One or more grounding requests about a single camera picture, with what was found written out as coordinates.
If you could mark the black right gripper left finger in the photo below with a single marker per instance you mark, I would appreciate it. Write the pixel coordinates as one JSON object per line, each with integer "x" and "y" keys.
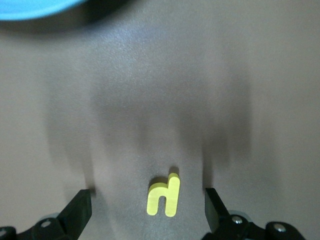
{"x": 80, "y": 207}

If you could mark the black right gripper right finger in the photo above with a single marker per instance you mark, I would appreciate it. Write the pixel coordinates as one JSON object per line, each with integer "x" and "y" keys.
{"x": 212, "y": 210}

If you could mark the yellow lowercase foam letter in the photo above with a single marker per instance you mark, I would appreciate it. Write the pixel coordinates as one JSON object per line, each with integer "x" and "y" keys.
{"x": 172, "y": 197}

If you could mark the blue plate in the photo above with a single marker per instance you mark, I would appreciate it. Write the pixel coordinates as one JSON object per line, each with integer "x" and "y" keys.
{"x": 30, "y": 10}

